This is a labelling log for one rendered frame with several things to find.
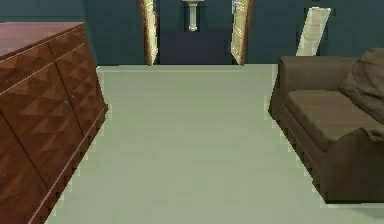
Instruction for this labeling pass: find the cream room door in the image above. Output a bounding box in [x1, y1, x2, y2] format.
[139, 0, 160, 67]
[230, 0, 254, 66]

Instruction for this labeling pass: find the brown sofa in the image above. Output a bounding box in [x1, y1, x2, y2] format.
[268, 55, 384, 205]

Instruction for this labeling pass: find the red-brown wooden sideboard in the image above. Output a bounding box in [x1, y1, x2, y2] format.
[0, 21, 109, 224]

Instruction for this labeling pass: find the brown sofa cushion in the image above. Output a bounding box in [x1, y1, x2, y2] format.
[338, 48, 384, 125]

